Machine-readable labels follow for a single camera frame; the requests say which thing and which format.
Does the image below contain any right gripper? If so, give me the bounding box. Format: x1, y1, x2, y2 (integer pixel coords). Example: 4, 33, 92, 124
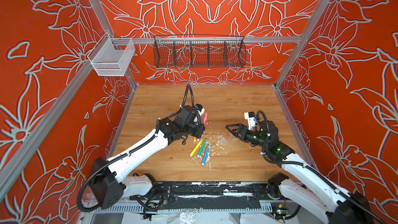
228, 123, 271, 149

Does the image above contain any pink highlighter pen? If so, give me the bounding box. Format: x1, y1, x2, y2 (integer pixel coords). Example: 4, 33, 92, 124
203, 112, 208, 125

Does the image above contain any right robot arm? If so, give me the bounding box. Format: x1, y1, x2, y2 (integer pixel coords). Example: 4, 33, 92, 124
226, 120, 384, 224

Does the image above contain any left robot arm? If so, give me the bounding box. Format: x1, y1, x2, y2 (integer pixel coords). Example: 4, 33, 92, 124
77, 104, 205, 213

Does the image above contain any yellow highlighter pen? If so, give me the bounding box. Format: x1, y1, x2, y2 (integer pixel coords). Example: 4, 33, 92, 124
190, 139, 203, 157

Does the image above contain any green highlighter pen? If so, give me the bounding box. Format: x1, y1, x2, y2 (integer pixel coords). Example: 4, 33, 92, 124
197, 139, 207, 157

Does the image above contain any blue highlighter pen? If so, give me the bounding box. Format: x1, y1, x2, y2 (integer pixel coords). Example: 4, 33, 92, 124
202, 145, 209, 166

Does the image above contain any white mesh basket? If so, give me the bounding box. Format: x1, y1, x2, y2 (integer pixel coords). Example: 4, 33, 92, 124
87, 33, 136, 77

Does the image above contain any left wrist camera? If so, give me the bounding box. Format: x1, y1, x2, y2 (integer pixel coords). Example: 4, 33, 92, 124
195, 104, 205, 116

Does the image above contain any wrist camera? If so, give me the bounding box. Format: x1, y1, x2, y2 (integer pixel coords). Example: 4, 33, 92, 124
195, 104, 205, 116
244, 112, 259, 130

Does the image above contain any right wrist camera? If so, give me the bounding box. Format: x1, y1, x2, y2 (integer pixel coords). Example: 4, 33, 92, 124
244, 112, 259, 130

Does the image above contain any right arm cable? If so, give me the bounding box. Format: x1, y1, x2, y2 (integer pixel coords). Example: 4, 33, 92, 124
254, 110, 271, 138

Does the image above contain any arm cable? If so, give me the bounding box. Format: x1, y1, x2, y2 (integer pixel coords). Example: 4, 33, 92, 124
254, 110, 271, 138
181, 83, 196, 108

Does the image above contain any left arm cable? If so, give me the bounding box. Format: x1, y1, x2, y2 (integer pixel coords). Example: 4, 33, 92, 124
181, 83, 196, 108

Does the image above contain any black wire basket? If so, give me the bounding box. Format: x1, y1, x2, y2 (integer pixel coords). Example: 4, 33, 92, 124
153, 35, 247, 68

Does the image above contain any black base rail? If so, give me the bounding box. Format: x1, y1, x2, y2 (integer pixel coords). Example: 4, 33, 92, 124
129, 181, 296, 211

